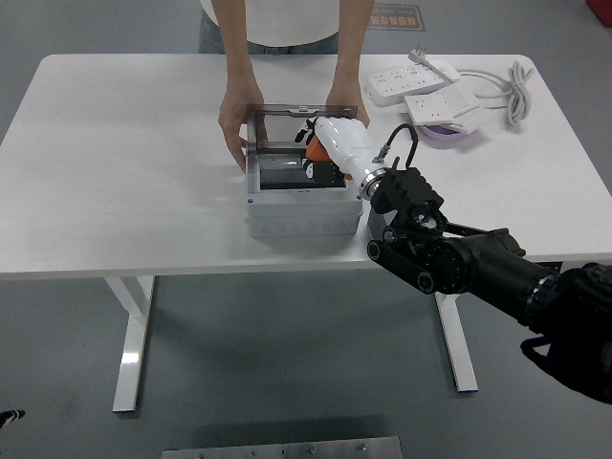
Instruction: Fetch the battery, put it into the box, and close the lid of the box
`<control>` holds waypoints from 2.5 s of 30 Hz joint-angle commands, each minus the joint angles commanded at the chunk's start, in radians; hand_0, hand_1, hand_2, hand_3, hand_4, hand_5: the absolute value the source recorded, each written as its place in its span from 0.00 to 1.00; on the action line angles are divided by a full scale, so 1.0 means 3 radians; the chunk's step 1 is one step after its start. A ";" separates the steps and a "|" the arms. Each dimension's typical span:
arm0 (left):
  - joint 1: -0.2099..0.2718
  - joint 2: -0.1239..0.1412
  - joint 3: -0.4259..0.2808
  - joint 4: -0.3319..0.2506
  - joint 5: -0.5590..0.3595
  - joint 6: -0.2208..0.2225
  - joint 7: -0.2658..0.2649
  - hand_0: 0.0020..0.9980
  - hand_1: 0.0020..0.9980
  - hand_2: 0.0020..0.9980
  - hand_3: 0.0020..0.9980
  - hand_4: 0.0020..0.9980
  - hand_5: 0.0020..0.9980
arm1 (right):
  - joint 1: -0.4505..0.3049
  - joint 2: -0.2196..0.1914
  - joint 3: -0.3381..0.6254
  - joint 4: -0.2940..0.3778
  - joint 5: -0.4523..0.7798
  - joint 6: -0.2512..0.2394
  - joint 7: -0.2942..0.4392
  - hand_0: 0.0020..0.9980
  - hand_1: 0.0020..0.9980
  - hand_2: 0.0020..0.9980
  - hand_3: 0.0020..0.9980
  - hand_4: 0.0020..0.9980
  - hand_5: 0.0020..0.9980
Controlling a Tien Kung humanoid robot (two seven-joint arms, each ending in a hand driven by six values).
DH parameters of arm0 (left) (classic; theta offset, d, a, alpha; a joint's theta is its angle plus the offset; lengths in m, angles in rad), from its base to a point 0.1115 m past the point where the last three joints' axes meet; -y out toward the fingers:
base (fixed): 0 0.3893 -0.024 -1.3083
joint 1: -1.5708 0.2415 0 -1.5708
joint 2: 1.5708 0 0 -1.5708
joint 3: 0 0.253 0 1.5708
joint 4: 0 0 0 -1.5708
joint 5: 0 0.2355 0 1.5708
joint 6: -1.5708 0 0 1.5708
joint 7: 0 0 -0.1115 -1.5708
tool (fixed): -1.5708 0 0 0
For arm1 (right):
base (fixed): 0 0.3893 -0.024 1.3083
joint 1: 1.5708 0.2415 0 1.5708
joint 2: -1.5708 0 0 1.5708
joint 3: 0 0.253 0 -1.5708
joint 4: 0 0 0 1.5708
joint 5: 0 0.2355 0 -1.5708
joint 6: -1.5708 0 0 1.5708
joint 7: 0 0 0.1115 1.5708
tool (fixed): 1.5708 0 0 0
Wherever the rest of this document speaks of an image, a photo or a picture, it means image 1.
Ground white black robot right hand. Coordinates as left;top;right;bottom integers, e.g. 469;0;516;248
294;116;380;186

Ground red crate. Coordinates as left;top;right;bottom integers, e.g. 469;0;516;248
586;0;612;28

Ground white power cable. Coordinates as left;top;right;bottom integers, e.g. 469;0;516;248
456;59;536;129

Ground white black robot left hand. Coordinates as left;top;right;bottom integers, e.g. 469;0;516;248
0;409;27;430

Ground grey plastic electrical box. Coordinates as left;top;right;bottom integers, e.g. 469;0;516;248
243;150;364;240

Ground person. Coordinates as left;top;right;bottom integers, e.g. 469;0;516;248
198;0;341;55

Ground smoked transparent box lid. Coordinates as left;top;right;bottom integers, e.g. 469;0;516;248
246;103;360;155

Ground person's right hand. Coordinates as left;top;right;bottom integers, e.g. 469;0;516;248
218;89;270;174

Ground white wall socket panel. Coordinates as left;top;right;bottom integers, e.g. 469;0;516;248
404;92;457;127

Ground white power plug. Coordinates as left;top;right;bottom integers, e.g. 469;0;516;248
407;44;461;81

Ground grey metal plate with screws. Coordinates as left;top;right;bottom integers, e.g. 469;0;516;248
161;435;404;459

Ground long white power strip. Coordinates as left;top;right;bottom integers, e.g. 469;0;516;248
365;65;461;107

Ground person's left hand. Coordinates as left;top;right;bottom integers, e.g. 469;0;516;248
325;84;372;128

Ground purple bowl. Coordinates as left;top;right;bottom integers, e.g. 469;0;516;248
419;121;472;144

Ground brown floor sign sticker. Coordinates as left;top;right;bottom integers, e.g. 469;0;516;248
366;3;426;33

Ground orange cylindrical battery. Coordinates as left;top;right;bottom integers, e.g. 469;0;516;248
305;136;334;163

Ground white table leg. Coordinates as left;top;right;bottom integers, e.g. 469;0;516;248
433;291;481;394
103;274;157;413

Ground white wall switch panel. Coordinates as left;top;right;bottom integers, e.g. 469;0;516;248
442;84;490;135

